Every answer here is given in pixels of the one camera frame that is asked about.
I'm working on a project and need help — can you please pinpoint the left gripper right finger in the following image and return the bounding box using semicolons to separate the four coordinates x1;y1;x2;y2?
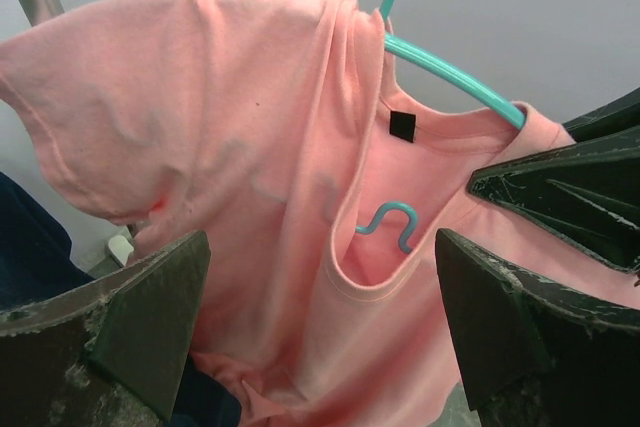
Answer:
435;229;639;426

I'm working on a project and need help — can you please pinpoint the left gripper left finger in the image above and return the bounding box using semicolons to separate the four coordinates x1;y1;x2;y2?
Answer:
1;231;210;427

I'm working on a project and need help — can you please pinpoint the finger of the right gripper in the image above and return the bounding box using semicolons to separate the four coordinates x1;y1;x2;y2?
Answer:
467;91;639;274

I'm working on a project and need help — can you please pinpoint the teal blue hanger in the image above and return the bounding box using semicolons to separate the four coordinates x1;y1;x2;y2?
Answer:
355;0;526;254

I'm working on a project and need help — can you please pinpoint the pink t shirt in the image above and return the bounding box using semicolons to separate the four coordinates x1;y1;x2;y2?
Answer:
0;0;576;427

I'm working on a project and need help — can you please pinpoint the navy blue t shirt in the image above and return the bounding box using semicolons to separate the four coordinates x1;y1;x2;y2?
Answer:
1;174;241;426

